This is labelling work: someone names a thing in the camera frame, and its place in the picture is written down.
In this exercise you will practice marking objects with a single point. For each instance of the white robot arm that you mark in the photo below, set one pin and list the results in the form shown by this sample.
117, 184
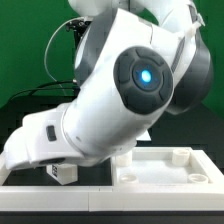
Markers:
136, 60

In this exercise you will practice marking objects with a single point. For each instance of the white square tabletop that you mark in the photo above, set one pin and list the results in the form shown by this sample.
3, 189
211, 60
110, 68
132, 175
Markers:
165, 166

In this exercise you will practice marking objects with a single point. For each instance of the white U-shaped fence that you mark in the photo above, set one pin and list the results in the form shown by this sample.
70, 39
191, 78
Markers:
122, 197

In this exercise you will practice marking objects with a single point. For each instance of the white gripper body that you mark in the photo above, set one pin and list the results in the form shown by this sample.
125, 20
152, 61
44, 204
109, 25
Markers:
38, 142

